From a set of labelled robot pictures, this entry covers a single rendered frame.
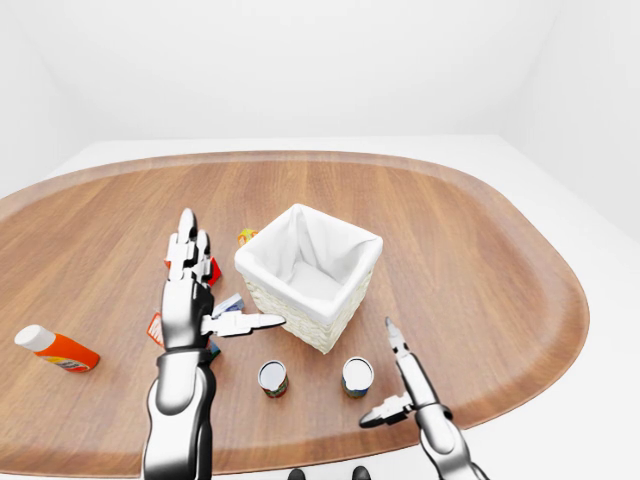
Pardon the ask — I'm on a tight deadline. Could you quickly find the blue white carton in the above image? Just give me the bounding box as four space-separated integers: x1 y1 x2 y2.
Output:
211 293 246 320

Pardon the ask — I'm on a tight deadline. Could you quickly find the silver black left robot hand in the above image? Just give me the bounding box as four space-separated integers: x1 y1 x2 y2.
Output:
156 208 287 358

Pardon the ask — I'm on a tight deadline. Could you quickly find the tin with red label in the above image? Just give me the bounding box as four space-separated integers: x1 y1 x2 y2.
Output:
257 360 290 400

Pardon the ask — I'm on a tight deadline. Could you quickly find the orange red box white print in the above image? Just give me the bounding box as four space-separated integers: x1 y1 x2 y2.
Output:
146 312 166 349

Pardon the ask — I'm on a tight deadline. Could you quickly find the orange bottle with white cap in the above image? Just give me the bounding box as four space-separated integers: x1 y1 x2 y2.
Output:
13 324 101 374

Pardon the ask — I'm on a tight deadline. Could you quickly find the tin with blue yellow label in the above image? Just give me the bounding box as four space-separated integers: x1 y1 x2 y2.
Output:
341 356 375 400

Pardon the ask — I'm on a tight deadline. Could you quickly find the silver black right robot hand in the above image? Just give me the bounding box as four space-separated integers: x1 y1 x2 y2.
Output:
358 316 445 430

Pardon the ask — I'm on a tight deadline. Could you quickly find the white wicker basket with liner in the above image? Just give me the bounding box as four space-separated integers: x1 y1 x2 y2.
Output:
233 203 385 355

